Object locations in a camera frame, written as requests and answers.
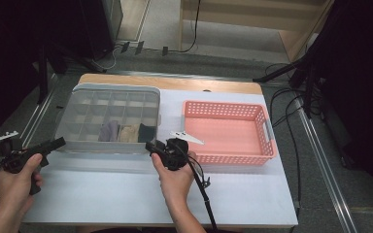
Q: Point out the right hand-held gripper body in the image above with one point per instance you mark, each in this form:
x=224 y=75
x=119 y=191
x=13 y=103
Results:
x=175 y=155

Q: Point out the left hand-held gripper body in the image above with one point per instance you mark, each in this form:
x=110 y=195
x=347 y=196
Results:
x=16 y=160

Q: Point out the black underwear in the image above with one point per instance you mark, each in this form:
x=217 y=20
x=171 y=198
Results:
x=146 y=132

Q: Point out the cream underwear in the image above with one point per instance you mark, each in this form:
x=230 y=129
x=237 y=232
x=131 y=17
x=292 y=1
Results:
x=128 y=133

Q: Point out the lilac underwear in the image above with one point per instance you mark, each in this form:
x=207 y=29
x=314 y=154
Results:
x=108 y=131

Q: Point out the white divided storage box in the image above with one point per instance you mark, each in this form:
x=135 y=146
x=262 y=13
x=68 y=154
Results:
x=103 y=148

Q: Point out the pink perforated plastic basket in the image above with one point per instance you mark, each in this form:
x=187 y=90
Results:
x=226 y=136

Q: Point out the person's right hand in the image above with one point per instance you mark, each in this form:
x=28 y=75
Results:
x=175 y=184

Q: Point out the person's left hand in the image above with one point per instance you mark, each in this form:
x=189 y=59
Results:
x=16 y=191

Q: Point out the dark curtain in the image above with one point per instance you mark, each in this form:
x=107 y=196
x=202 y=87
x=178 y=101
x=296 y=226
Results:
x=362 y=97
x=6 y=64

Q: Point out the dark cabinet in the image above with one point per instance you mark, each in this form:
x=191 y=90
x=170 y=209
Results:
x=100 y=26

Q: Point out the black metal stand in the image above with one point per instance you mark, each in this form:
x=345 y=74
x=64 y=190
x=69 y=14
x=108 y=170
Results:
x=309 y=87

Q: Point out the light wooden shelf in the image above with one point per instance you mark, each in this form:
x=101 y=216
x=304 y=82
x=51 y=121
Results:
x=239 y=19

